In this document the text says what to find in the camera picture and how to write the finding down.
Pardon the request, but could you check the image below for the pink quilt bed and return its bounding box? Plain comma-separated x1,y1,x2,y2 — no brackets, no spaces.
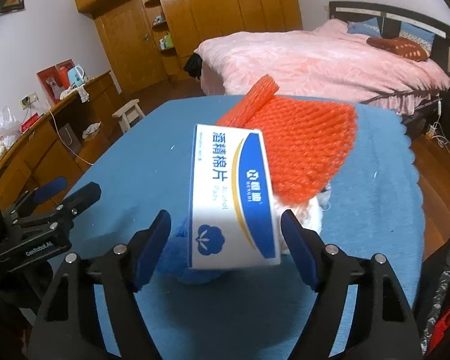
195,19,450,116

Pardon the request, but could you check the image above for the white blue alcohol pad box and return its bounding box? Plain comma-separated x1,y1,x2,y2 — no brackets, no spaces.
188,124,281,271

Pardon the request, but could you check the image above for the wooden wardrobe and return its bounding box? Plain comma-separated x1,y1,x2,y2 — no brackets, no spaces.
74,0,302,94

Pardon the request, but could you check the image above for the brown dotted pillow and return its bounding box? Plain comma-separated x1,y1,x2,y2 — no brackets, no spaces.
367,37,430,62

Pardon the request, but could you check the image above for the orange foam net sleeve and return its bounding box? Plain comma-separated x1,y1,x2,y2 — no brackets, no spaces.
217,75,358,206

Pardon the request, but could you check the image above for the black garment on bed end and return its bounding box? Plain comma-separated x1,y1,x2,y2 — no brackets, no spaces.
184,53,203,81

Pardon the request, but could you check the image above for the white plastic bag on cabinet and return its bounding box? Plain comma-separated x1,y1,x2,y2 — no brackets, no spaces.
0,106,22,150

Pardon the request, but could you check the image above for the red fabric bow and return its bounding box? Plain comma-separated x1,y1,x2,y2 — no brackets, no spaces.
427,308,450,353

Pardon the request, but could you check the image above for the blue table cloth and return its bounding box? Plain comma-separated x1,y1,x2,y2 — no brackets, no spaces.
70,96,424,359

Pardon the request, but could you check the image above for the blue pillow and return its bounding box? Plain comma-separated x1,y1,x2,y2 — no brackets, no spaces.
399,22,435,53
347,17,382,38

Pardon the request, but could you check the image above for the right blue pillow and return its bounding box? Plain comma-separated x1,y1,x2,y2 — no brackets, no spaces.
399,22,435,53

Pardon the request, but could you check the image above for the wooden side cabinet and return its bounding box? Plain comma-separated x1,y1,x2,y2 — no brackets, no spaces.
0,72,124,213

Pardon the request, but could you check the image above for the left blue pillow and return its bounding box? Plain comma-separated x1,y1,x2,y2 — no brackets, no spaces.
347,17,382,38

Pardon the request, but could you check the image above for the black lined trash bin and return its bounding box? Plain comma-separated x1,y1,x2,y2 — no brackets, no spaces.
414,239,450,359

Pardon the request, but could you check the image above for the white power strip cable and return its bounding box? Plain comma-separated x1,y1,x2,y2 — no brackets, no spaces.
425,97,450,166

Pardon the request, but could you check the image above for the red picture box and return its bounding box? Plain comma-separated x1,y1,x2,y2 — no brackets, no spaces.
36,59,74,106

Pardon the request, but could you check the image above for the white wooden stool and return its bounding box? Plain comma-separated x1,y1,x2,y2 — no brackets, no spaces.
112,98,145,133

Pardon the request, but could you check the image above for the white tissue ball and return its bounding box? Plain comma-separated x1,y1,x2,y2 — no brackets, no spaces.
274,183,332,255

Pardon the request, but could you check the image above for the black bed headboard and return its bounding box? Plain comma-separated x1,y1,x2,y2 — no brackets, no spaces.
328,1,450,77

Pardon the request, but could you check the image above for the light blue electric kettle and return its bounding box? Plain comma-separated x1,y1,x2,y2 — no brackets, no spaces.
67,65,86,87

